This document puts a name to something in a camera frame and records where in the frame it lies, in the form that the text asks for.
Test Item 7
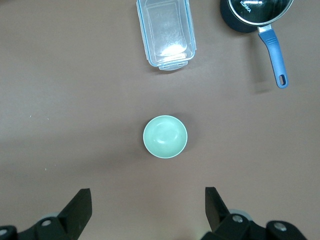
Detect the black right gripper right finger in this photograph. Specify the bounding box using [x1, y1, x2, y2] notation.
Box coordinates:
[199, 186, 308, 240]

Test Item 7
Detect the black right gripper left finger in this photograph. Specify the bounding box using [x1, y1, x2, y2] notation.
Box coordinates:
[0, 188, 92, 240]

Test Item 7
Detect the small green bowl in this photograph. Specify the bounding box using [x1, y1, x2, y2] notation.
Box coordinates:
[142, 114, 189, 159]

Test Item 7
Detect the clear plastic lidded container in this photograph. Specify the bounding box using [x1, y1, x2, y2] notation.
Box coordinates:
[136, 0, 197, 72]

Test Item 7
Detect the black saucepan with blue handle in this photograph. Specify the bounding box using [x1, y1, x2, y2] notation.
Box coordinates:
[219, 0, 295, 89]

